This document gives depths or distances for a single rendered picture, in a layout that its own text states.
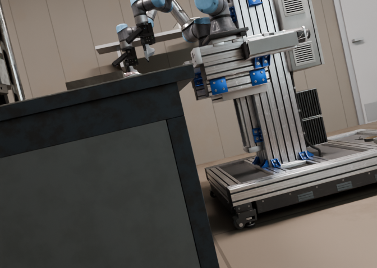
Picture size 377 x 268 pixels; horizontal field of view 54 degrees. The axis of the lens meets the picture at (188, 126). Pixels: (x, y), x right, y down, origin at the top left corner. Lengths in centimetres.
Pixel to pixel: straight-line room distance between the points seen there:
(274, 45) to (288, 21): 38
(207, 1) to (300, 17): 65
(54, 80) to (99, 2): 104
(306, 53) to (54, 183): 172
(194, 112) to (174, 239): 346
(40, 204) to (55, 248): 12
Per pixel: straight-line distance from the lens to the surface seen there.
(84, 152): 100
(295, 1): 239
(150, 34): 216
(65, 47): 456
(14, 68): 232
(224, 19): 210
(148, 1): 216
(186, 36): 273
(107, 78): 134
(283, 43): 202
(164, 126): 99
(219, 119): 448
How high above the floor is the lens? 69
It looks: 3 degrees down
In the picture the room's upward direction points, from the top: 13 degrees counter-clockwise
